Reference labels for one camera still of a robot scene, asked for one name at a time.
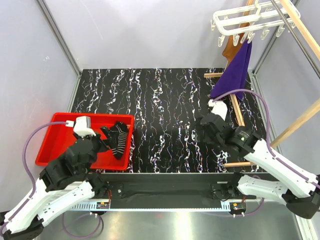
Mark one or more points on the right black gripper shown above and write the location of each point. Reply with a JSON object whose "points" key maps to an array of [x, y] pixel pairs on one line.
{"points": [[206, 138]]}

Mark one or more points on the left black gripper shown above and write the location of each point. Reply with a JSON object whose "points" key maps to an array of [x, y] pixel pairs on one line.
{"points": [[105, 147]]}

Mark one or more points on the white clip hanger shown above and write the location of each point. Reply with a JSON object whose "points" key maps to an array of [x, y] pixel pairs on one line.
{"points": [[249, 19]]}

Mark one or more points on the black striped sock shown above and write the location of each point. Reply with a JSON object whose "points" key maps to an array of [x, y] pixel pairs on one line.
{"points": [[115, 135], [123, 133]]}

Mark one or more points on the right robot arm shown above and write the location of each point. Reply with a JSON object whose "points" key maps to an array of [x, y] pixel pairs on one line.
{"points": [[294, 188]]}

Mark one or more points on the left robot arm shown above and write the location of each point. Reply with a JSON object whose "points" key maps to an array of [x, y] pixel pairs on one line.
{"points": [[62, 184]]}

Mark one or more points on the red plastic tray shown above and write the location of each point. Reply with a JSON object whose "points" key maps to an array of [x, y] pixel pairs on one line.
{"points": [[59, 137]]}

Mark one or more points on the purple cloth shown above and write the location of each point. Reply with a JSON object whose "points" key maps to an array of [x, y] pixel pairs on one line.
{"points": [[234, 77]]}

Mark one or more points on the orange cloth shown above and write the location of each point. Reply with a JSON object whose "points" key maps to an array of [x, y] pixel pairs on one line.
{"points": [[230, 50]]}

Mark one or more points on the wooden drying rack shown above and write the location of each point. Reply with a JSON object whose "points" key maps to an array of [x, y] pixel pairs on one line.
{"points": [[287, 76]]}

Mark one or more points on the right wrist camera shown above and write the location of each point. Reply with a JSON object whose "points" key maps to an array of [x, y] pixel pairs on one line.
{"points": [[218, 107]]}

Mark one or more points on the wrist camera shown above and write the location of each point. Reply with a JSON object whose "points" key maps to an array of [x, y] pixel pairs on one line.
{"points": [[81, 126], [218, 107]]}

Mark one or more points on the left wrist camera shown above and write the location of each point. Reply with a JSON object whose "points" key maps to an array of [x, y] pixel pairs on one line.
{"points": [[81, 126]]}

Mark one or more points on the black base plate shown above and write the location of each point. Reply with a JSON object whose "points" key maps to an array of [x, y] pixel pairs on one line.
{"points": [[157, 192]]}

